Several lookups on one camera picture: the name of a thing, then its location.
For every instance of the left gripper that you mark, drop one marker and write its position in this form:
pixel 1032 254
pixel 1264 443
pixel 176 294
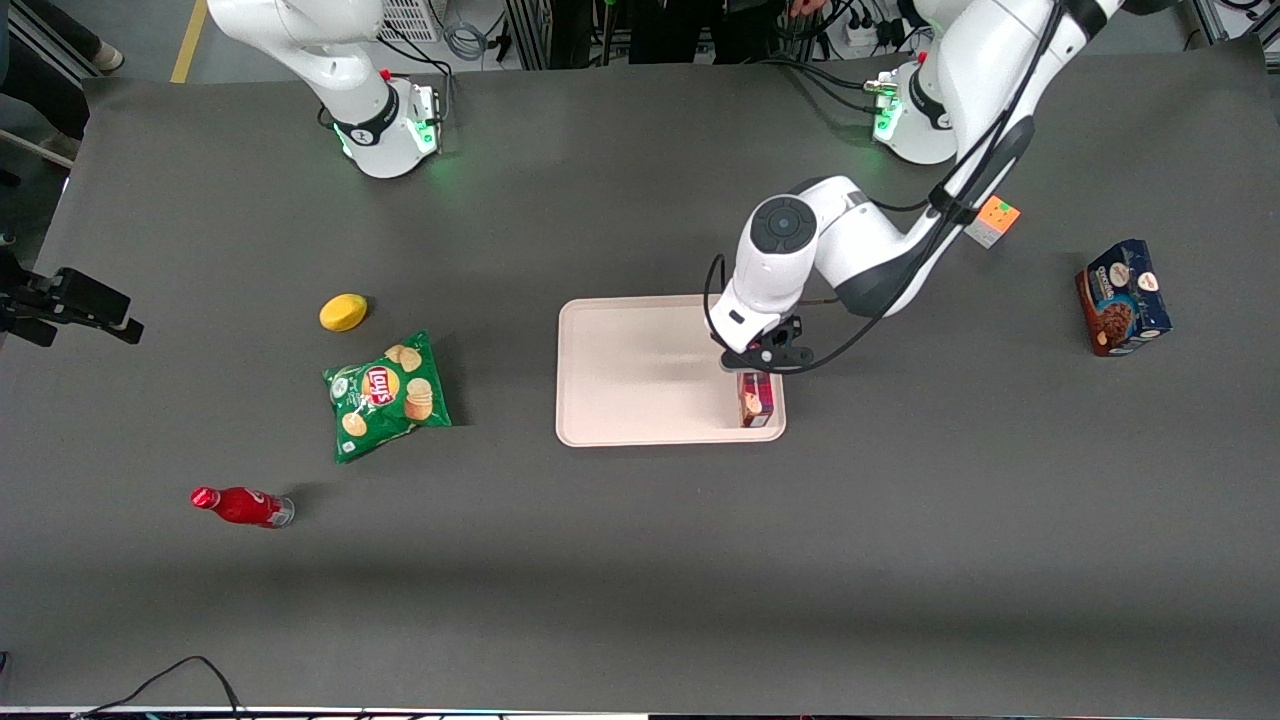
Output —
pixel 780 338

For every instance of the red tartan cookie box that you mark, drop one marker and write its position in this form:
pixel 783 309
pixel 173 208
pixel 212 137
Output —
pixel 757 400

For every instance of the beige plastic tray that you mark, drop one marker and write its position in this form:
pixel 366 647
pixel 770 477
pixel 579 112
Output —
pixel 640 380

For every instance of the dark blue cookie box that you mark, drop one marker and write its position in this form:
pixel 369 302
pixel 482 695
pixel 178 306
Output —
pixel 1125 295

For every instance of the white perforated box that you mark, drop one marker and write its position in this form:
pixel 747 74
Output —
pixel 410 18

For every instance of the multicoloured puzzle cube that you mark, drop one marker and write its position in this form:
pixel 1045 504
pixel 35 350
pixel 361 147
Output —
pixel 993 222

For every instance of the white power strip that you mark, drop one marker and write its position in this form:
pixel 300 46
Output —
pixel 862 35

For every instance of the green chips bag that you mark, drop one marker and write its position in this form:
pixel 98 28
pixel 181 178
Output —
pixel 385 395

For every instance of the yellow lemon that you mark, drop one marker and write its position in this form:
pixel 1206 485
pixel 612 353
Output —
pixel 343 312

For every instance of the red soda bottle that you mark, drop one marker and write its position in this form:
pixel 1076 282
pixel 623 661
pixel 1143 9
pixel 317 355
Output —
pixel 240 505

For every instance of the grey shoe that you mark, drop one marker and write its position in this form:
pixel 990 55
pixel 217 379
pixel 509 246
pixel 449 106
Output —
pixel 108 57

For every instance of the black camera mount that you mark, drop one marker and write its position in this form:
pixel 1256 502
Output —
pixel 85 298

